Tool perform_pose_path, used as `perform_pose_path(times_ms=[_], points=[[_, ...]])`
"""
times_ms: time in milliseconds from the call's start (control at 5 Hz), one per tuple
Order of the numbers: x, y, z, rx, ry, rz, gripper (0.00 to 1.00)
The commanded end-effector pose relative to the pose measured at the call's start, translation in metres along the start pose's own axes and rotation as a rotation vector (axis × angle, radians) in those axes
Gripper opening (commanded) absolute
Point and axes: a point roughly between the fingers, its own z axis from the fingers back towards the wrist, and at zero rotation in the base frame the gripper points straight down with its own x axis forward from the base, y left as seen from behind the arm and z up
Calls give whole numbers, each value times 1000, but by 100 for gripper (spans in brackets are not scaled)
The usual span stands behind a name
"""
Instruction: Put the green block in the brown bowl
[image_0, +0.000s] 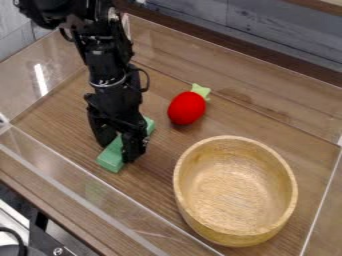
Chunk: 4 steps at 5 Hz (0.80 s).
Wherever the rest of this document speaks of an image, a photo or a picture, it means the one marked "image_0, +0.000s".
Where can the clear acrylic corner bracket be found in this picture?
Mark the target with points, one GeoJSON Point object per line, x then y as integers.
{"type": "Point", "coordinates": [125, 24]}

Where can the red plush strawberry toy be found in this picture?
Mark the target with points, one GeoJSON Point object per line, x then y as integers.
{"type": "Point", "coordinates": [187, 106]}

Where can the green rectangular block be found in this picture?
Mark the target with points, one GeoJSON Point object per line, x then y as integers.
{"type": "Point", "coordinates": [109, 159]}

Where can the clear acrylic tray enclosure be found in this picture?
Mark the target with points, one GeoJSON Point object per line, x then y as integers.
{"type": "Point", "coordinates": [123, 212]}

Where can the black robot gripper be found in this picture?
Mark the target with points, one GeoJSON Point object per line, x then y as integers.
{"type": "Point", "coordinates": [113, 112]}

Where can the black metal table frame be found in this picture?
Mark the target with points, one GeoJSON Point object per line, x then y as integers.
{"type": "Point", "coordinates": [41, 240]}

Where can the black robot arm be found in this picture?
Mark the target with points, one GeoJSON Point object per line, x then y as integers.
{"type": "Point", "coordinates": [90, 24]}

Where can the brown wooden bowl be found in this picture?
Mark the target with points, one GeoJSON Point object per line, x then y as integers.
{"type": "Point", "coordinates": [235, 190]}

